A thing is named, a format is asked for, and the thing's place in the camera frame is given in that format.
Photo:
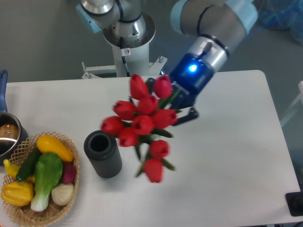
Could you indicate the yellow squash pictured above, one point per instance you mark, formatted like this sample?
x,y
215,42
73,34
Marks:
x,y
47,143

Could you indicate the woven wicker basket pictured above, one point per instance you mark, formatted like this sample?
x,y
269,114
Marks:
x,y
26,217

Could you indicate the blue handled saucepan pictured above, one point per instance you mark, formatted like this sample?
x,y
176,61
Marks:
x,y
12,133

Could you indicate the purple red radish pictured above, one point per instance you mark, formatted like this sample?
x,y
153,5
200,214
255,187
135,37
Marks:
x,y
69,173

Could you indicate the green bok choy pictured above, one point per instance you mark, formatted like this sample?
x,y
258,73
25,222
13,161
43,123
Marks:
x,y
48,172

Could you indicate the dark green cucumber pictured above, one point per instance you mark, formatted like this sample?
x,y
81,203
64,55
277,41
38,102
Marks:
x,y
28,166

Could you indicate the white frame at right edge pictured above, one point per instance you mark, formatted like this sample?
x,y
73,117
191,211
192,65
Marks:
x,y
293,108

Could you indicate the blue plastic bag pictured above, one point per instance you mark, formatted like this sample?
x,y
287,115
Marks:
x,y
282,15

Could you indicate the small yellow gourd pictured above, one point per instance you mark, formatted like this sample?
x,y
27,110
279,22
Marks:
x,y
12,171

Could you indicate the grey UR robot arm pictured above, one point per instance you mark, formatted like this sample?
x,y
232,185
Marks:
x,y
218,27

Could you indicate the black device at table edge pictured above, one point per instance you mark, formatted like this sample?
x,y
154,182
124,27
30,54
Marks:
x,y
295,203

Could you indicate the white garlic bulb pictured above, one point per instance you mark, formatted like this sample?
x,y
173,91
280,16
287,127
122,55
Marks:
x,y
62,193

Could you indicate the yellow bell pepper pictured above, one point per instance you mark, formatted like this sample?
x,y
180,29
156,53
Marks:
x,y
17,193

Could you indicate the red tulip bouquet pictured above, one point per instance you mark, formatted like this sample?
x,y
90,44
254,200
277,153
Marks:
x,y
141,119

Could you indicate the dark grey ribbed vase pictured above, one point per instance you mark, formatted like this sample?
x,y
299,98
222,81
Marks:
x,y
103,153

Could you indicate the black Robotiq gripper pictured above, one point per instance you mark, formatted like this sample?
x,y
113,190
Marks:
x,y
190,76

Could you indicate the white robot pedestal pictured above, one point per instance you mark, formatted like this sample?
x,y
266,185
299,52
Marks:
x,y
130,44

